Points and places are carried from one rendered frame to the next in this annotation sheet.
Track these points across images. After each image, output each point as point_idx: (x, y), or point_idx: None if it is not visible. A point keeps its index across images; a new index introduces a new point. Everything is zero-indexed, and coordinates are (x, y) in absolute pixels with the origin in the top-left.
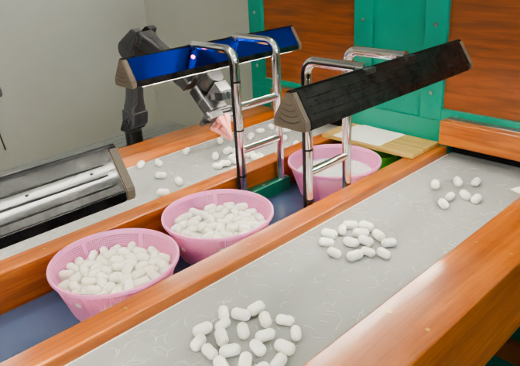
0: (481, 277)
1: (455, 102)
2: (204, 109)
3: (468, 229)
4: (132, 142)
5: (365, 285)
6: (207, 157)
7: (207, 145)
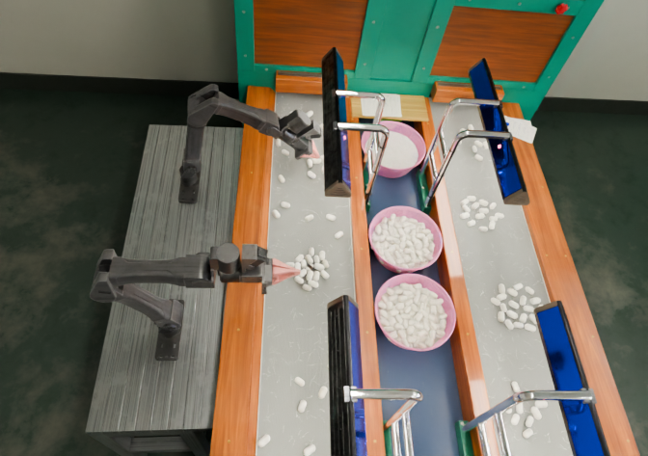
0: (549, 210)
1: (438, 70)
2: (299, 147)
3: None
4: (194, 180)
5: (513, 241)
6: (302, 176)
7: (279, 161)
